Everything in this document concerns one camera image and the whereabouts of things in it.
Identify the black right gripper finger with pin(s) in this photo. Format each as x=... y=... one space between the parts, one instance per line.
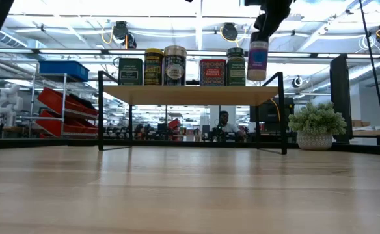
x=265 y=27

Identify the black-lid garlic powder bottle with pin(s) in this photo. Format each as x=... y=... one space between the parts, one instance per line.
x=257 y=61

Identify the green-lid oregano glass jar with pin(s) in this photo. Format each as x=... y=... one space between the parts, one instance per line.
x=235 y=68

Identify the red-lid smoked paprika tin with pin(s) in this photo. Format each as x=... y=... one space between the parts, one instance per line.
x=212 y=73

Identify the gold-lid furikake seasoning jar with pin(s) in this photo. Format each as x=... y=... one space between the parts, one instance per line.
x=174 y=66

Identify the yellow-lid crunchy onion jar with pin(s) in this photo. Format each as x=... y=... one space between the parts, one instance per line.
x=153 y=68

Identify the dark green black pepper tin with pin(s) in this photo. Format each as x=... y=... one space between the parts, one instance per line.
x=130 y=71

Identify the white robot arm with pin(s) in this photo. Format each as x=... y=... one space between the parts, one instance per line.
x=9 y=104

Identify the black equipment box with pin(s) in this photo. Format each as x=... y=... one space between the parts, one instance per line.
x=268 y=110

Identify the black upright panel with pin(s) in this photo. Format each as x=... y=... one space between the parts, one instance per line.
x=339 y=97

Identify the person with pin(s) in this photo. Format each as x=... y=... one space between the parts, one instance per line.
x=229 y=126

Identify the green potted plant white pot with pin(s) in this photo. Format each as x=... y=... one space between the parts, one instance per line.
x=317 y=123

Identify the wooden side desk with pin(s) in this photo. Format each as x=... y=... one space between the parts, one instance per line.
x=372 y=132

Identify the blue plastic storage bin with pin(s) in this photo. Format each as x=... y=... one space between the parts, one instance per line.
x=63 y=70

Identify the red plastic storage bin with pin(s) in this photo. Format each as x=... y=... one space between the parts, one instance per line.
x=63 y=100
x=53 y=125

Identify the silver metal storage rack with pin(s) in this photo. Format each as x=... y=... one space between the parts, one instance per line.
x=32 y=97

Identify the wooden shelf black metal frame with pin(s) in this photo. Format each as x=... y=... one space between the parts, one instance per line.
x=190 y=95

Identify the black diagonal frame strut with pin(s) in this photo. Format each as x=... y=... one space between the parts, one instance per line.
x=372 y=65

